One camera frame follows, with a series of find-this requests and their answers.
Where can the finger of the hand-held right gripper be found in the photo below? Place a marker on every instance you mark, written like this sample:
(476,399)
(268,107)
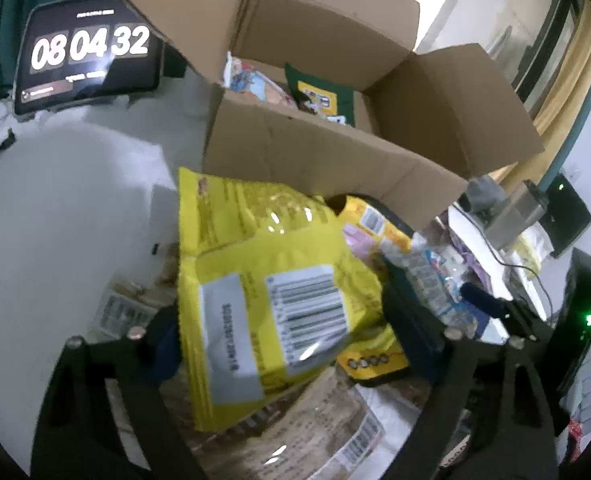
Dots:
(490,300)

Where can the green yellow snack packet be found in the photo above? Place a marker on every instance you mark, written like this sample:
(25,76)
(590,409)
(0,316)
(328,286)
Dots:
(320,95)

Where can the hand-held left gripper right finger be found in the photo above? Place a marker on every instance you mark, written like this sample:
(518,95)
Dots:
(410,325)

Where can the clear round biscuit packet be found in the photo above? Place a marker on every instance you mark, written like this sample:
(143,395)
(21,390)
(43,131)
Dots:
(300,430)

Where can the yellow tissue pack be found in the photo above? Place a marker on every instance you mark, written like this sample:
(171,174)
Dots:
(533,247)

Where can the cardboard box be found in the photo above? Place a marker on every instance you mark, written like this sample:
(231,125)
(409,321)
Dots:
(325,160)

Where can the cartoon print snack packet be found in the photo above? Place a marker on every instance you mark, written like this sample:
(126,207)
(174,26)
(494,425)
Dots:
(255,82)

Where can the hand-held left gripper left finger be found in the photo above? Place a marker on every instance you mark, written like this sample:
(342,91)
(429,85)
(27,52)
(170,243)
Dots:
(168,342)

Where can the yellow black snack packet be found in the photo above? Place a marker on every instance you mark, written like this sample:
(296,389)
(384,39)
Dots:
(370,362)

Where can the white-ended biscuit packet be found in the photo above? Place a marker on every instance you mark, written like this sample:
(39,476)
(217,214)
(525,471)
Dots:
(120,310)

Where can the yellow snack bag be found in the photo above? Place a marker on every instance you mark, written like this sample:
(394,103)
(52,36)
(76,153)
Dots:
(255,260)

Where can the pink white snack packet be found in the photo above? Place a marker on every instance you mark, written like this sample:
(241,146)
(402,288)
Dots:
(360,240)

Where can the clear bag of candies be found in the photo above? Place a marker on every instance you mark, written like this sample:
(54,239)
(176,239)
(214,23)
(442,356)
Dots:
(425,275)

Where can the black tablet with clock display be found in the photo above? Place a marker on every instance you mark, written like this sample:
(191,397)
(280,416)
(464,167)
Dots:
(90,50)

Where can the black box device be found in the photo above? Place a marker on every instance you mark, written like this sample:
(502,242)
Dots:
(570,220)

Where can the grey cloth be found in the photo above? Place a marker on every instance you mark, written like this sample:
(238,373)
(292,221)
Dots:
(483,192)

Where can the steel tumbler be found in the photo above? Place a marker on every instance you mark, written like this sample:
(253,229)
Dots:
(515,215)

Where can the yellow curtain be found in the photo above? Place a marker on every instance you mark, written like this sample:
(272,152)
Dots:
(575,75)

